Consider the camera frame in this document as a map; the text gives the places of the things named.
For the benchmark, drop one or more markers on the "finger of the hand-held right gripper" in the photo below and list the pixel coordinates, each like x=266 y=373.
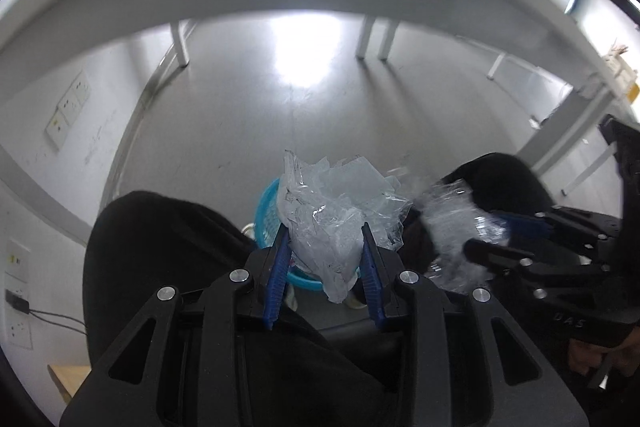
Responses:
x=525 y=225
x=492 y=253

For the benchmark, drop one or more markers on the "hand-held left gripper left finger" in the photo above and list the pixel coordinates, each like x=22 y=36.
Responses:
x=280 y=269

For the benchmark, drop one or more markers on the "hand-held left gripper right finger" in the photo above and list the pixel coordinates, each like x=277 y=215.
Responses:
x=370 y=279

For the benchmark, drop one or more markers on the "crinkled clear plastic wrap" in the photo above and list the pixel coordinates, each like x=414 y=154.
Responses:
x=450 y=227

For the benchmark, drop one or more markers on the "blue plastic basket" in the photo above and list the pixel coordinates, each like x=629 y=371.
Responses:
x=267 y=217

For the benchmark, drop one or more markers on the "clear plastic bag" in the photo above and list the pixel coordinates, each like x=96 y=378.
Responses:
x=325 y=217

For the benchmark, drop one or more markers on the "person's right hand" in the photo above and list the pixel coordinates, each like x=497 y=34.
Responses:
x=587 y=357

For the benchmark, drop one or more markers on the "white shoe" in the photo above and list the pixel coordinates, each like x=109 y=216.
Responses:
x=356 y=299
x=248 y=231

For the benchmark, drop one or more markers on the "person's left leg black pants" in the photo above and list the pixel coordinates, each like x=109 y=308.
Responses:
x=175 y=252

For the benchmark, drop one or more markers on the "yellow box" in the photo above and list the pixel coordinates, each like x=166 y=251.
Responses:
x=634 y=93

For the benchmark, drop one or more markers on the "wooden box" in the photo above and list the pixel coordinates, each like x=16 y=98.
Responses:
x=70 y=382

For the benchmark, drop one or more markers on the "black power adapter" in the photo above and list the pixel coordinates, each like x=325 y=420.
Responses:
x=16 y=300

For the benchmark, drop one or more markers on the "white wall outlet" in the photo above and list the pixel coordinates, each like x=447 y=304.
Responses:
x=70 y=111
x=19 y=334
x=16 y=259
x=81 y=88
x=56 y=132

